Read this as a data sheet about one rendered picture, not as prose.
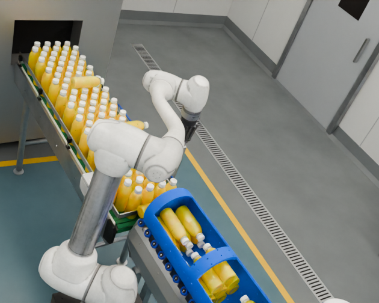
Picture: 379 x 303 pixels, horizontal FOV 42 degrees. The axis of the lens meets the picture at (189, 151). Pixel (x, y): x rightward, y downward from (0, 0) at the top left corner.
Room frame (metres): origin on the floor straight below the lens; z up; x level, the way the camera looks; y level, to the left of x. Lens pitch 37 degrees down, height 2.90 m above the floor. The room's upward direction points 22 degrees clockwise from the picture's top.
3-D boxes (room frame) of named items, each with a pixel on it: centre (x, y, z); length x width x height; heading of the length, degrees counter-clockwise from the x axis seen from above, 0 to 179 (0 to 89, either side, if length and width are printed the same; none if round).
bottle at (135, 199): (1.93, 0.18, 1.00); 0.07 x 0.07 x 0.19
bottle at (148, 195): (1.98, 0.13, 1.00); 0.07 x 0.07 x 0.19
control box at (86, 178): (1.85, 0.37, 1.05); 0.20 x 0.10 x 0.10; 46
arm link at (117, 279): (1.20, 0.07, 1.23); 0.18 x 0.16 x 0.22; 89
